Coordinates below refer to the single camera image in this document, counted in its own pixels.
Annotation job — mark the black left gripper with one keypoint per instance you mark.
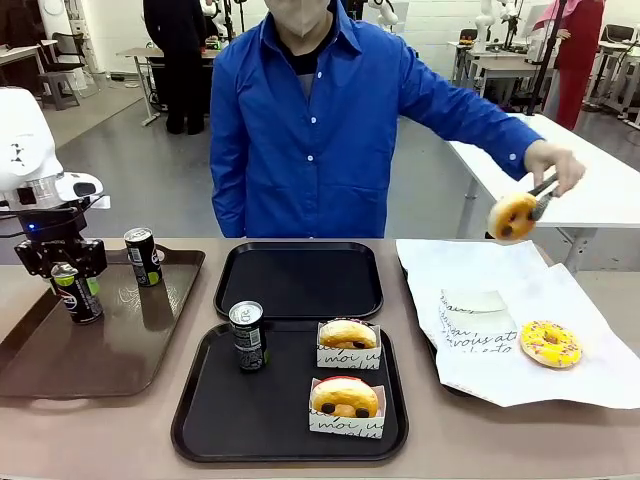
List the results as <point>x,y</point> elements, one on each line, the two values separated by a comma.
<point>50,225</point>

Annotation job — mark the black drink can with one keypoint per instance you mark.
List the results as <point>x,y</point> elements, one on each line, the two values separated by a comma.
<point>248,340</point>
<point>145,260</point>
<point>80,302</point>

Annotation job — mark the brown glazed donut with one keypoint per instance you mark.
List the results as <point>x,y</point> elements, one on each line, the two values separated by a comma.
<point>342,397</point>
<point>510,217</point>
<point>347,335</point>

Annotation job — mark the printed white paper box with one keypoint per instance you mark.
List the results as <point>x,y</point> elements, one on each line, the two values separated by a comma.
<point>345,427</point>
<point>345,357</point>

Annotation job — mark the metal tongs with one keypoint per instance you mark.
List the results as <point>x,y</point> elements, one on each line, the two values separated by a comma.
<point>545,197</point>

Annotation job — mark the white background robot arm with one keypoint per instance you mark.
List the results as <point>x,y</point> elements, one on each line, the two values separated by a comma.
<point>484,25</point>

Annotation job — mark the person's right forearm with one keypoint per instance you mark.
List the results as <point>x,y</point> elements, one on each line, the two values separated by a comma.
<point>227,205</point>

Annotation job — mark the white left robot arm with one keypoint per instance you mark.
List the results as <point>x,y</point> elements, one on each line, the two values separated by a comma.
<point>25,145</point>

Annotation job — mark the person's left forearm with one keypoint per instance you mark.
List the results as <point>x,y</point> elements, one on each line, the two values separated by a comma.
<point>495,130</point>

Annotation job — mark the person's left hand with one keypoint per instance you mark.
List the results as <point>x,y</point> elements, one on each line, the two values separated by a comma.
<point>555,160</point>

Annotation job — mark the brown plastic tray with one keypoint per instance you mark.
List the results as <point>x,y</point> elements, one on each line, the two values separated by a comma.
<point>100,360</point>

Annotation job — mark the grey chair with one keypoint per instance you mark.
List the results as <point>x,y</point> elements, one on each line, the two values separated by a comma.
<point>60,75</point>

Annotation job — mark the light wooden background table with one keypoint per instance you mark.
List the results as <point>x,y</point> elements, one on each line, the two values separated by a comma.
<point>20,52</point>

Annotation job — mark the person in black clothes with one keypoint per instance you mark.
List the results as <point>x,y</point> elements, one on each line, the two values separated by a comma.
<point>180,65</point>

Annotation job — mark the person in blue shirt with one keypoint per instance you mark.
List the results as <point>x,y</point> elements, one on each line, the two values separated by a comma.
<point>300,150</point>

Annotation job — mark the white wrapping paper sheet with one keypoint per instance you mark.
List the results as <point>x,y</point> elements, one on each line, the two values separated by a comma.
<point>475,270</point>

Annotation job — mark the stack of flat paper boxes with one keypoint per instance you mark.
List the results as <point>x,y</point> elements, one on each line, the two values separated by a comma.
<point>475,320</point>

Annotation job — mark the white background work table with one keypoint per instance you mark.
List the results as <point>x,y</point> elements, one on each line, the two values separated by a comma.
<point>495,67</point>

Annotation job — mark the yellow sprinkled donut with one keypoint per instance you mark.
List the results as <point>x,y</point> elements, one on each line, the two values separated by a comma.
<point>551,344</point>

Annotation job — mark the black stand pole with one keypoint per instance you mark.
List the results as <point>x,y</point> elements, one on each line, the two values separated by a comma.
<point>545,65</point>

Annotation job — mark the person in red clothes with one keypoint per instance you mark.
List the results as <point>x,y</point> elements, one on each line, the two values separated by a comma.
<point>575,60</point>

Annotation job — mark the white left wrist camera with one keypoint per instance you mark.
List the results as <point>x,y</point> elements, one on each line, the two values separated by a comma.
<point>99,202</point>

